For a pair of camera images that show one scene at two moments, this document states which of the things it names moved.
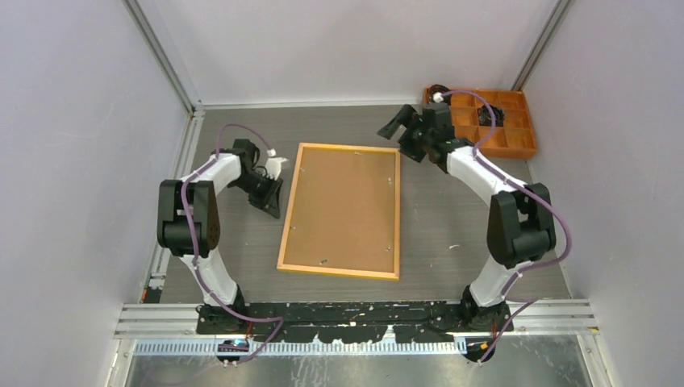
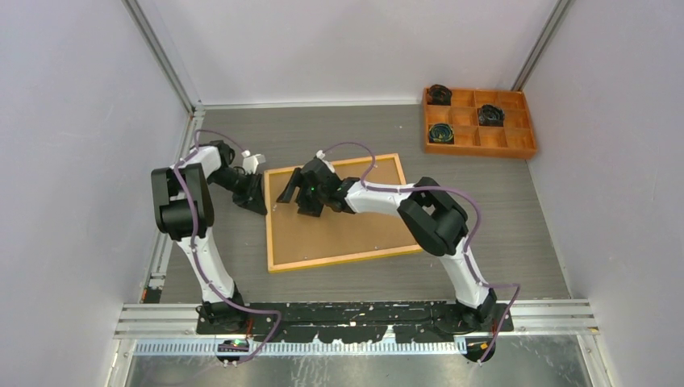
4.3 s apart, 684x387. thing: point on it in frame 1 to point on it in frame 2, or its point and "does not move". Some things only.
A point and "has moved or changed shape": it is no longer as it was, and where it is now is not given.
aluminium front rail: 540,327 does not move
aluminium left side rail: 155,285 does not move
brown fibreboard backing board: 344,214 has moved or changed shape
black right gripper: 404,118 to 306,207
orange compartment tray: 515,139 does not move
